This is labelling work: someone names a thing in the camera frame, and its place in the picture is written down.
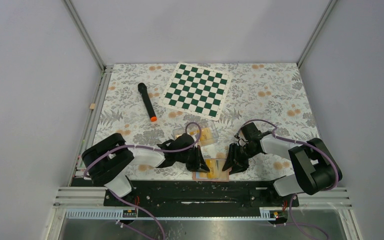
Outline yellow credit cards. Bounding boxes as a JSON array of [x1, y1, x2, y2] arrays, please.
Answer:
[[199, 127, 215, 146]]

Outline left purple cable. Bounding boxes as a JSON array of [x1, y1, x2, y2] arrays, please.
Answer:
[[83, 121, 202, 240]]

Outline yellow credit card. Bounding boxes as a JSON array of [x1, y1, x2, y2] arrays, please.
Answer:
[[213, 159, 229, 181], [205, 158, 216, 179]]

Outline purple cable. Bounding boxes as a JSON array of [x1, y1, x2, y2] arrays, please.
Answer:
[[236, 119, 340, 240], [83, 121, 202, 240]]

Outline aluminium frame post right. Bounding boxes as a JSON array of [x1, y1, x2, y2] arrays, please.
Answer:
[[296, 0, 338, 69]]

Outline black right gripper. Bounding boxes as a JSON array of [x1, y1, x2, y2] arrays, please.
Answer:
[[222, 143, 260, 176]]

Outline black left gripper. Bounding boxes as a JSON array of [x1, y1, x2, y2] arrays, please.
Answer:
[[176, 145, 210, 173]]

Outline aluminium frame post left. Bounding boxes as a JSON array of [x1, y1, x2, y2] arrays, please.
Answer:
[[62, 0, 106, 72]]

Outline aluminium frame post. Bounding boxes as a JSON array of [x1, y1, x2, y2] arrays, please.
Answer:
[[296, 0, 338, 69], [62, 0, 106, 72]]

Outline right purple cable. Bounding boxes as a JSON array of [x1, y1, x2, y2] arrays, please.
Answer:
[[236, 119, 340, 240]]

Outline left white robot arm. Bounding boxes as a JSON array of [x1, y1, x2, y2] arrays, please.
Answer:
[[81, 133, 210, 206]]

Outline clear acrylic card box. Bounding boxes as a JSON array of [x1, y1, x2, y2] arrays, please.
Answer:
[[173, 121, 219, 147]]

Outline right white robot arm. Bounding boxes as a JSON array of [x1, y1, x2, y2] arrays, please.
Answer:
[[222, 119, 343, 206]]

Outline green white checkerboard mat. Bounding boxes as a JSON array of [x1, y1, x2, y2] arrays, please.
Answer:
[[158, 62, 233, 121]]

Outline floral patterned table mat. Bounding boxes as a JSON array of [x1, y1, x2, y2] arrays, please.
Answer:
[[84, 62, 334, 182]]

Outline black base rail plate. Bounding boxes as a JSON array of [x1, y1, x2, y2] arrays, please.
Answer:
[[102, 180, 299, 220]]

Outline black marker orange cap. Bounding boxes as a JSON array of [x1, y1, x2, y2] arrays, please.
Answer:
[[137, 82, 157, 122]]

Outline tan leather card holder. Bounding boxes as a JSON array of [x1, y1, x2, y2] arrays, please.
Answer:
[[192, 158, 231, 182]]

